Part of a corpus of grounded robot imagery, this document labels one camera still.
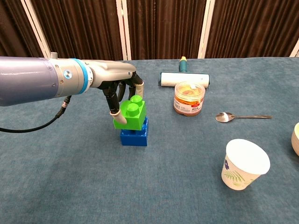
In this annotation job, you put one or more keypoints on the dark brown curtain panel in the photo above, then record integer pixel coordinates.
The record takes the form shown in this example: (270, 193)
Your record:
(14, 28)
(79, 28)
(252, 28)
(163, 28)

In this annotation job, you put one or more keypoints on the blue table mat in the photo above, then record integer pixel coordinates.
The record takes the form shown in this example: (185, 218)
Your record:
(93, 186)

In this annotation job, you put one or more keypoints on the white paper cup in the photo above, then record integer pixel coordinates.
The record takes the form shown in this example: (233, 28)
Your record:
(243, 163)

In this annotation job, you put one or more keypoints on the green toy building block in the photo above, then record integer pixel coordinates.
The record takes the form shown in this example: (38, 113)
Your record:
(134, 116)

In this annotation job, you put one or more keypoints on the blue toy building block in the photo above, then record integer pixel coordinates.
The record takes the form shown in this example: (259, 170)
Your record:
(134, 140)

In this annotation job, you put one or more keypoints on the teal lint roller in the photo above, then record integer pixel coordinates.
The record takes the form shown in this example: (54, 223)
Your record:
(171, 79)

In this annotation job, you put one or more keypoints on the metal spoon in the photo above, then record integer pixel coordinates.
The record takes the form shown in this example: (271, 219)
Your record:
(223, 117)

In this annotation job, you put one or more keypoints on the cream bowl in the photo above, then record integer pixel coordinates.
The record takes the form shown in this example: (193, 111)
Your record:
(296, 140)

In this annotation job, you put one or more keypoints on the clear plastic jar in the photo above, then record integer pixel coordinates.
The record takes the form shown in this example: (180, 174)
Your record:
(188, 102)

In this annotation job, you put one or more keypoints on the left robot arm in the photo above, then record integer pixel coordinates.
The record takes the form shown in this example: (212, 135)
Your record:
(35, 79)

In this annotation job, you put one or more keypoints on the white partition frame post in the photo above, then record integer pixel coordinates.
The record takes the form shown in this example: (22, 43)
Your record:
(295, 50)
(123, 30)
(205, 28)
(37, 28)

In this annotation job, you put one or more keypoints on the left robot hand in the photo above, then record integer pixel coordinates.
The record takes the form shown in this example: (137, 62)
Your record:
(109, 72)

